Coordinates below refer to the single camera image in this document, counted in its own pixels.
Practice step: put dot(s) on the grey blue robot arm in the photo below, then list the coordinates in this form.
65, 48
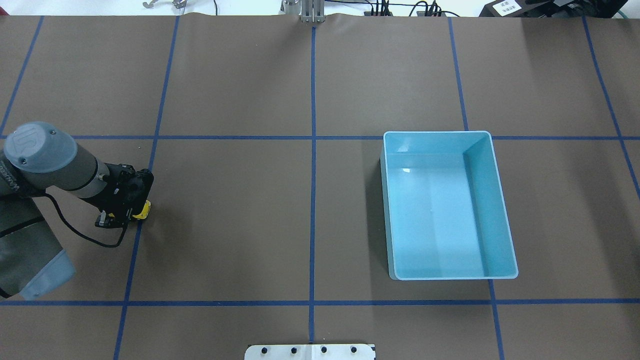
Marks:
34, 158

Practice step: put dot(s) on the light blue plastic bin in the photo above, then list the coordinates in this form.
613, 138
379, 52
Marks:
444, 209

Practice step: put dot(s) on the yellow beetle toy car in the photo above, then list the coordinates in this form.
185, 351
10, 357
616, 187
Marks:
144, 213

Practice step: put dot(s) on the black labelled box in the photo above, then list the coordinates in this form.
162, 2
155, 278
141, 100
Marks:
503, 9

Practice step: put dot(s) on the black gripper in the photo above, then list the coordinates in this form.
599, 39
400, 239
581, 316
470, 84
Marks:
111, 199

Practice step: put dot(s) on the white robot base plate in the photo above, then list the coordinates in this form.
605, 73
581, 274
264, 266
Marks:
340, 351

